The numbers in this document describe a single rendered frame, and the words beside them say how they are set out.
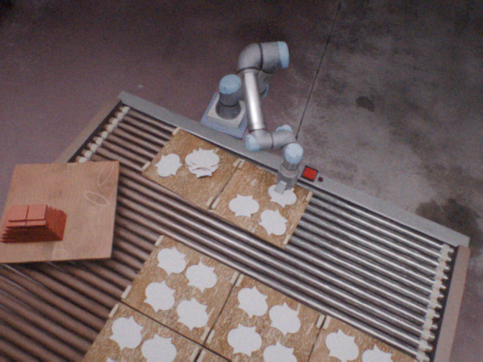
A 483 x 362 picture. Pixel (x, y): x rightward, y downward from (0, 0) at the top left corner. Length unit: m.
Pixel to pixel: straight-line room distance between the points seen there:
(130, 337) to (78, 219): 0.57
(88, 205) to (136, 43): 2.53
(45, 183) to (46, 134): 1.61
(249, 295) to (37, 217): 0.94
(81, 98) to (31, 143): 0.58
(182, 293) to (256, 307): 0.34
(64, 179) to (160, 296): 0.73
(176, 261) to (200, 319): 0.29
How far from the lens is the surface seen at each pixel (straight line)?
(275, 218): 1.96
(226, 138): 2.23
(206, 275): 1.85
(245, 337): 1.79
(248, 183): 2.05
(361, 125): 3.68
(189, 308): 1.81
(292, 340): 1.82
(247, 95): 1.77
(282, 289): 1.88
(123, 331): 1.84
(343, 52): 4.28
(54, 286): 2.01
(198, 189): 2.04
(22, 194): 2.12
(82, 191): 2.02
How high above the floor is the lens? 2.71
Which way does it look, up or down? 60 degrees down
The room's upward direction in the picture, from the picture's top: 5 degrees clockwise
